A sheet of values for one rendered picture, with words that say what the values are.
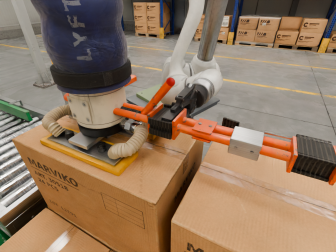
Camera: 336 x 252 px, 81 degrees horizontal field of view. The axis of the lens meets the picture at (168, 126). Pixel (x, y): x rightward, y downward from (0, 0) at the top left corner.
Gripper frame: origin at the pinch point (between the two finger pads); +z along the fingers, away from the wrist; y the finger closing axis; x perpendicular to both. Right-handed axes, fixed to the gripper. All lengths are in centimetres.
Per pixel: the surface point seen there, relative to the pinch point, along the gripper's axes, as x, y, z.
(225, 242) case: -22.0, 13.6, 18.2
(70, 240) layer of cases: 33, 54, 24
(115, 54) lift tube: 15.7, -17.0, 2.0
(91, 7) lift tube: 17.0, -27.5, 5.9
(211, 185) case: -14.9, 13.6, 4.9
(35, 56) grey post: 345, 55, -159
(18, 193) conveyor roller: 76, 54, 21
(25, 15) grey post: 344, -6, -166
